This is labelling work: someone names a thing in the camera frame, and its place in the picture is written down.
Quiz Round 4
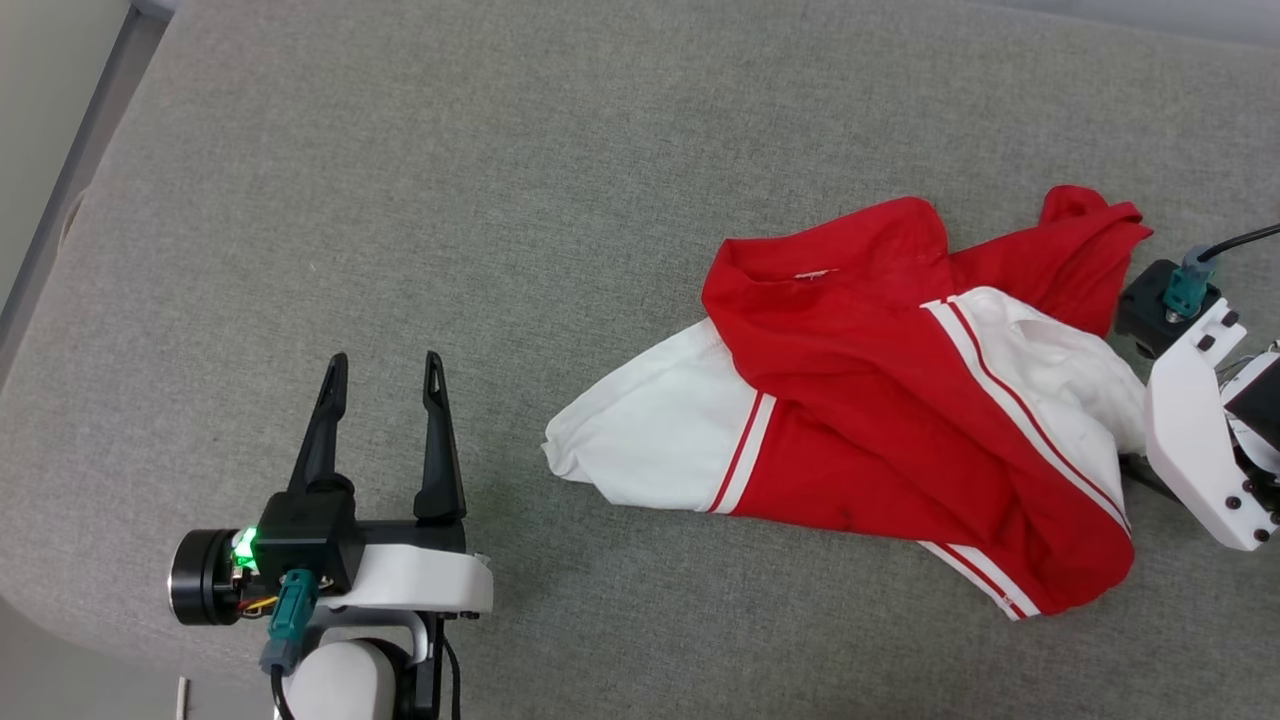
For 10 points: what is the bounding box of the grey fabric sofa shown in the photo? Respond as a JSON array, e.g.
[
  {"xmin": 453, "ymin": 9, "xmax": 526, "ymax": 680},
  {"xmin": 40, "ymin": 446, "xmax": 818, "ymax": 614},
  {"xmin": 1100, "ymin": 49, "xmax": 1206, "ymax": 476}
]
[{"xmin": 0, "ymin": 0, "xmax": 1280, "ymax": 720}]

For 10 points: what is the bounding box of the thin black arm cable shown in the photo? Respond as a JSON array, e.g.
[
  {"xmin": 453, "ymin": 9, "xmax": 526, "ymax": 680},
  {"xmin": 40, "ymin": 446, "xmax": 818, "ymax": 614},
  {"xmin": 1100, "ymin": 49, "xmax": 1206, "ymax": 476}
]
[{"xmin": 440, "ymin": 638, "xmax": 463, "ymax": 720}]

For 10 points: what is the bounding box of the grey baseboard strip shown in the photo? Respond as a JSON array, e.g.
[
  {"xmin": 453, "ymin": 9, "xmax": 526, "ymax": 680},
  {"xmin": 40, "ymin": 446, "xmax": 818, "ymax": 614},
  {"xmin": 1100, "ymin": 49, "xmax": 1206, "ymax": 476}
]
[{"xmin": 0, "ymin": 4, "xmax": 171, "ymax": 391}]

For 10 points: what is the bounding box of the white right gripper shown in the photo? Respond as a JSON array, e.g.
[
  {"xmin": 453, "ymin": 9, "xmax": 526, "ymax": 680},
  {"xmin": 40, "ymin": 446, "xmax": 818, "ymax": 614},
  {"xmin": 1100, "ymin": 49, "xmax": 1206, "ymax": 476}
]
[{"xmin": 1118, "ymin": 298, "xmax": 1280, "ymax": 553}]

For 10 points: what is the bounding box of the red and white shirt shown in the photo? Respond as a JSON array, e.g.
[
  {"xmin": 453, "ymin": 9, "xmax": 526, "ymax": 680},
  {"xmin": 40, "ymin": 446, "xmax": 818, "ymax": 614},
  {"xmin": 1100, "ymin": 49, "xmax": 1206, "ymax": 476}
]
[{"xmin": 543, "ymin": 185, "xmax": 1154, "ymax": 622}]

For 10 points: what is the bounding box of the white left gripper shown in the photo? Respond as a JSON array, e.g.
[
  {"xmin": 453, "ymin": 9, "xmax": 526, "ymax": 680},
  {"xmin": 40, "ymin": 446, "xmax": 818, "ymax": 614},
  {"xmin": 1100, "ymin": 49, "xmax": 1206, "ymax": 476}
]
[{"xmin": 168, "ymin": 350, "xmax": 494, "ymax": 628}]

